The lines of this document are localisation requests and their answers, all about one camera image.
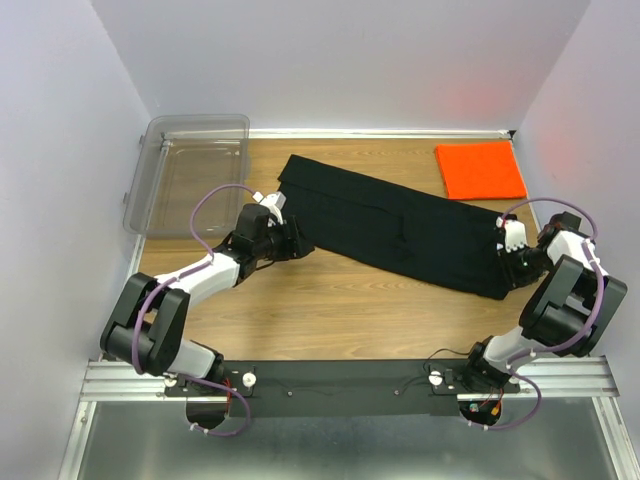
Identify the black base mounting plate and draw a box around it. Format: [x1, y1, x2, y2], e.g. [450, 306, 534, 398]
[164, 358, 520, 427]

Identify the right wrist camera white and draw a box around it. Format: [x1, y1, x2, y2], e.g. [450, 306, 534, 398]
[496, 217, 527, 253]

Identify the black t-shirt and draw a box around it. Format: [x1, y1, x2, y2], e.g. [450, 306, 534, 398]
[278, 155, 511, 300]

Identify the folded orange t-shirt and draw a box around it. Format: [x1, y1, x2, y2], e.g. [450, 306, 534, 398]
[434, 141, 527, 201]

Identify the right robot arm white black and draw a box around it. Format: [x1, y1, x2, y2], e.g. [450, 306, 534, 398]
[459, 212, 628, 392]

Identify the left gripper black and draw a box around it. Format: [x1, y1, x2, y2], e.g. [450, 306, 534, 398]
[254, 215, 315, 262]

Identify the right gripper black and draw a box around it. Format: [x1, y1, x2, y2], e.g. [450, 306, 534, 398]
[493, 243, 554, 292]

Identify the clear plastic bin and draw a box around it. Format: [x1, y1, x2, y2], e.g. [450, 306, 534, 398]
[123, 114, 250, 239]

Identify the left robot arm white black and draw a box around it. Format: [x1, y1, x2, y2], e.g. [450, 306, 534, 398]
[99, 204, 314, 395]

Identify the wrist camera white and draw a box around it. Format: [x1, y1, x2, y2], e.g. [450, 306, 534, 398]
[496, 217, 527, 253]
[252, 191, 286, 224]

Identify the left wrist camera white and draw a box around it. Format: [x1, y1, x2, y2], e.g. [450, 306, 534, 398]
[252, 191, 286, 224]

